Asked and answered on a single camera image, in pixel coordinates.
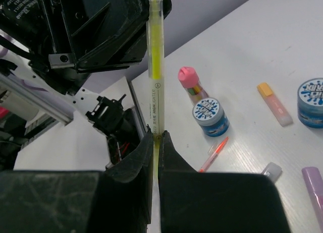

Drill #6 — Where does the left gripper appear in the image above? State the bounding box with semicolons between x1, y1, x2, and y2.
0;0;173;75

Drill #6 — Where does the purple highlighter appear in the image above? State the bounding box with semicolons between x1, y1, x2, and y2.
301;166;322;232

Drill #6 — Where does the pink-capped small bottle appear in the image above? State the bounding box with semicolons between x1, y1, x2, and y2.
178;67;209;105

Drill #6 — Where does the thin yellow highlighter pen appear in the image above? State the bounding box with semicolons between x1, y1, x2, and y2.
146;0;165;232

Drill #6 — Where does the blue slime jar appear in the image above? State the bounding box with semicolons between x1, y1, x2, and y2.
297;78;323;129
192;97;230;137

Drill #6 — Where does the thin orange highlighter pen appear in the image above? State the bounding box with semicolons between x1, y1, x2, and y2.
198;137;229;172

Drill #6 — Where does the orange-tipped grey highlighter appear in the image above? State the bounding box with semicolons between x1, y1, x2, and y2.
261;162;283;183

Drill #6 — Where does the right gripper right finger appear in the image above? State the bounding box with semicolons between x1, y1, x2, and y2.
158;132;290;232

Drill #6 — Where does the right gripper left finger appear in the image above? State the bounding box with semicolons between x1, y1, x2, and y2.
1;130;153;232

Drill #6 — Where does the blue slime jar front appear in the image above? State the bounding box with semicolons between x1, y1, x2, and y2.
192;97;230;137

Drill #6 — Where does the orange-capped pink highlighter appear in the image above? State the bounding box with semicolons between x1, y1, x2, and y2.
257;83;293;127

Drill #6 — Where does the blue slime jar rear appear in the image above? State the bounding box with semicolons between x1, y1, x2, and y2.
297;78;323;129

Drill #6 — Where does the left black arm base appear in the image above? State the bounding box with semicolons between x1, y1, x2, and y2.
86;94;140;168

